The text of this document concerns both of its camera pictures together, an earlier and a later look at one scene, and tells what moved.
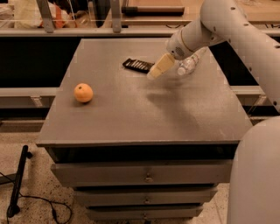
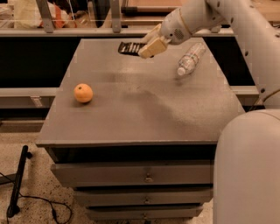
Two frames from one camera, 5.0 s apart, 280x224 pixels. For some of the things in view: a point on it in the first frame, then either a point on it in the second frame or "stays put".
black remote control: x=138 y=66 -> x=131 y=48
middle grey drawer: x=148 y=197 stays put
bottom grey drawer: x=145 y=213 stays put
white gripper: x=176 y=48 -> x=172 y=29
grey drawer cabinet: x=134 y=148 stays put
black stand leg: x=14 y=208 stays put
